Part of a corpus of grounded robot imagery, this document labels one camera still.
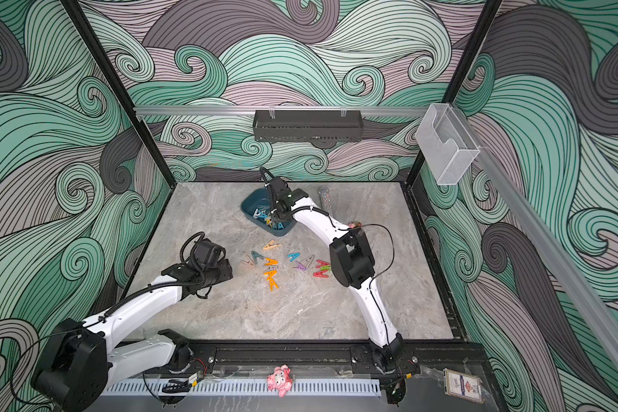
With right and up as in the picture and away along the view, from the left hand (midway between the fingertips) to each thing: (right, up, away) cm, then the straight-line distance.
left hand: (226, 268), depth 86 cm
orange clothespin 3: (+16, -6, +3) cm, 17 cm away
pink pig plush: (+20, -25, -19) cm, 38 cm away
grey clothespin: (+28, 0, +7) cm, 29 cm away
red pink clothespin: (+33, -3, +4) cm, 33 cm away
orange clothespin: (+15, 0, +8) cm, 17 cm away
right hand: (+17, +18, +10) cm, 26 cm away
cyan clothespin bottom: (+17, +13, +17) cm, 28 cm away
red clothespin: (+34, 0, +7) cm, 34 cm away
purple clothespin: (+25, -1, +6) cm, 26 cm away
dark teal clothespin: (+8, +2, +9) cm, 12 cm away
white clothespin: (+6, +18, +21) cm, 28 cm away
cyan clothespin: (+23, +2, +9) cm, 25 cm away
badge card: (+70, -27, -18) cm, 77 cm away
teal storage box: (+8, +24, +26) cm, 36 cm away
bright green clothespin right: (+35, -2, +6) cm, 35 cm away
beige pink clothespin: (+6, 0, +6) cm, 9 cm away
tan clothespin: (+14, +6, +12) cm, 19 cm away
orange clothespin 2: (+15, -3, +4) cm, 16 cm away
